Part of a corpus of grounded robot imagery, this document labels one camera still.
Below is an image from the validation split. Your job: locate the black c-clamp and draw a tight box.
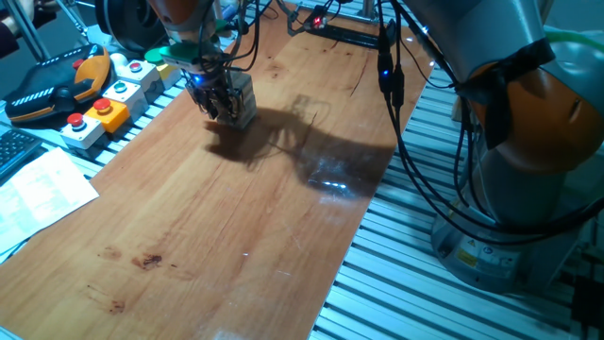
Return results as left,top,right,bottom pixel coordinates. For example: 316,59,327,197
306,18,398,51

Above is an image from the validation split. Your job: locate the stack of wooden jenga blocks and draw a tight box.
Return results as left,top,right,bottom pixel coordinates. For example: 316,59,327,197
228,70,259,131

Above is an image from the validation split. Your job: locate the black connector with red light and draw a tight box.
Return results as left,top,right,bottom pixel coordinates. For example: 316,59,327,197
287,2,331,37

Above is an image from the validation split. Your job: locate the grey box green button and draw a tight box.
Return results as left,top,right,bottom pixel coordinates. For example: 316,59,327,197
102,79,148,119

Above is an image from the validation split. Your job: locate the grey box red button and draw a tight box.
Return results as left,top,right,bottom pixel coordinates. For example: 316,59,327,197
59,111,106,150
115,59,161,95

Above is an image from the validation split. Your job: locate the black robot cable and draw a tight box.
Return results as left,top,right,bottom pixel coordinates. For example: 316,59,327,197
377,0,604,247

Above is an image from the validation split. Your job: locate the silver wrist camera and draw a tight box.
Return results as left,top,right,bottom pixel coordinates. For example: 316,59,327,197
162,56,209,73

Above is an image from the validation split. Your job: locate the black orange teach pendant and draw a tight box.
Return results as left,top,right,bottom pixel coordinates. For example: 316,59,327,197
4,43,113,125

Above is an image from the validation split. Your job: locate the grey aluminium strut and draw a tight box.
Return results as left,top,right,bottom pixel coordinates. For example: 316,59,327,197
59,0,91,43
4,0,51,62

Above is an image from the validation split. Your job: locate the black usb cable connector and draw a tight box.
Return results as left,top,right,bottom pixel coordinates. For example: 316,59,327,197
376,27,395,95

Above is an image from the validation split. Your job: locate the yellow box red button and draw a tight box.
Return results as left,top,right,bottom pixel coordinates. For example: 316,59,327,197
84,97,131,134

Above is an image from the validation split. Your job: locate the green adapter plate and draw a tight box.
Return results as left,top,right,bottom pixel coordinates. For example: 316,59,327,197
158,42,223,65

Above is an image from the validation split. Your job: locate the yellow box big green button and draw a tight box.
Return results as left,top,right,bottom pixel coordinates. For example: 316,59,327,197
143,46,183,91

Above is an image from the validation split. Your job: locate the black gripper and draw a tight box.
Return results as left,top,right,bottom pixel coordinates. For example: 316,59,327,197
184,68,241,127

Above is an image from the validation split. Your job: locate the black round spool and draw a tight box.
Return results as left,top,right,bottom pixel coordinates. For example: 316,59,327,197
93,0,166,53

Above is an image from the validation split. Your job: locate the black keyboard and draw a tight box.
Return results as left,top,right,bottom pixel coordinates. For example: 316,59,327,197
0,127,43,180

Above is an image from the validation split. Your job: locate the white printed paper sheet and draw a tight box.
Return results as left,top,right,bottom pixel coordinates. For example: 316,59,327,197
0,147,100,256

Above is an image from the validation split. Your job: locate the person hand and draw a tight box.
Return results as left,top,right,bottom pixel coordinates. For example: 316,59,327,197
22,0,59,20

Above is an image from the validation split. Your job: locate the orange wooden board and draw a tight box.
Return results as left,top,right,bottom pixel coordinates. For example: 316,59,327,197
0,0,436,340

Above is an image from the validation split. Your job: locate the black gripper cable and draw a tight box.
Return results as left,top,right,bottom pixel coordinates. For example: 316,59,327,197
197,0,265,77

